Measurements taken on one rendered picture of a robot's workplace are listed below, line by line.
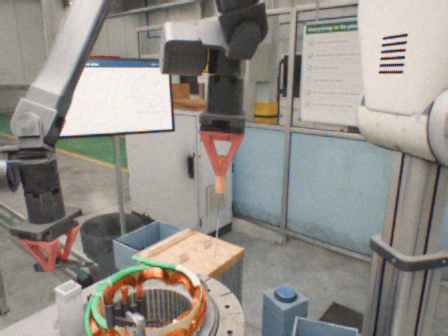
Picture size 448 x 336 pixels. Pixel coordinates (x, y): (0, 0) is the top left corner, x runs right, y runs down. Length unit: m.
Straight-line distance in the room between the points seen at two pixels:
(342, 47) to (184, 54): 2.26
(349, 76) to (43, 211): 2.33
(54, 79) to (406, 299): 0.74
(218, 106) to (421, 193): 0.39
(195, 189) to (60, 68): 2.35
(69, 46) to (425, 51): 0.56
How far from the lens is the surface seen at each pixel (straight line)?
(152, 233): 1.07
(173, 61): 0.49
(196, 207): 2.96
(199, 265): 0.84
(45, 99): 0.63
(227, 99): 0.51
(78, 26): 0.67
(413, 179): 0.68
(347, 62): 2.68
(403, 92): 0.62
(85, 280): 1.46
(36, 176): 0.61
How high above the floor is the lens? 1.50
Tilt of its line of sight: 15 degrees down
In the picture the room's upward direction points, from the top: straight up
